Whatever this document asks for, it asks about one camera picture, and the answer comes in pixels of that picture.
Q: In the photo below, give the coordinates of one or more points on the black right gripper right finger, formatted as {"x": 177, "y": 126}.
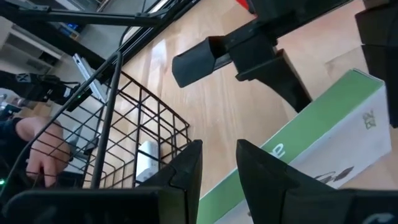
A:
{"x": 273, "y": 199}

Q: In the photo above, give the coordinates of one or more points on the black diagonal frame strut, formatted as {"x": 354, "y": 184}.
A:
{"x": 93, "y": 17}

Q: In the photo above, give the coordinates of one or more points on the white USB-C charger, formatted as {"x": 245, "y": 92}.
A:
{"x": 146, "y": 165}

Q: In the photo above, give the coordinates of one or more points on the green and white product box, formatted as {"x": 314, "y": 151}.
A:
{"x": 326, "y": 140}

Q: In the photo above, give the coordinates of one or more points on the person's hand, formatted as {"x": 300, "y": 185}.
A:
{"x": 46, "y": 149}

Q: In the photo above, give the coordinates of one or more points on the silver metal bracket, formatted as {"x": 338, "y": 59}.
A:
{"x": 90, "y": 77}

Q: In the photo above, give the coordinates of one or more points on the red-orange plastic basket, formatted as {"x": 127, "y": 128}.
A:
{"x": 244, "y": 4}

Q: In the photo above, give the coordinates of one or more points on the white shelf unit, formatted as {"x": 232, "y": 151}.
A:
{"x": 18, "y": 40}

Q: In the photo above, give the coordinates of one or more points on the person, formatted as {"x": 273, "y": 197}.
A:
{"x": 7, "y": 140}

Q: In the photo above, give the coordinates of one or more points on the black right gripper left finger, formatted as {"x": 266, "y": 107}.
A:
{"x": 183, "y": 186}

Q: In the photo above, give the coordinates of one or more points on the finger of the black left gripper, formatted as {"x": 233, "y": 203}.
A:
{"x": 382, "y": 46}
{"x": 280, "y": 77}

